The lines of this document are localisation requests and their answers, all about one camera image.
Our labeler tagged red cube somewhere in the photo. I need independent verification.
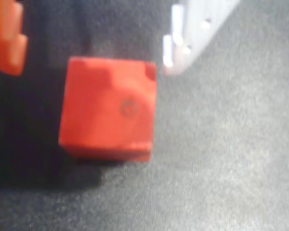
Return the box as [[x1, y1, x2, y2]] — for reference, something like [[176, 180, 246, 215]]
[[58, 56, 157, 162]]

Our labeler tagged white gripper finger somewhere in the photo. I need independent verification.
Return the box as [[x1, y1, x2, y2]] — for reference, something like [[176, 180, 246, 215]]
[[162, 0, 241, 77]]

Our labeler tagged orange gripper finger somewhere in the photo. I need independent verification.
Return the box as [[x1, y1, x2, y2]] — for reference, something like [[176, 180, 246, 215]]
[[0, 0, 28, 77]]

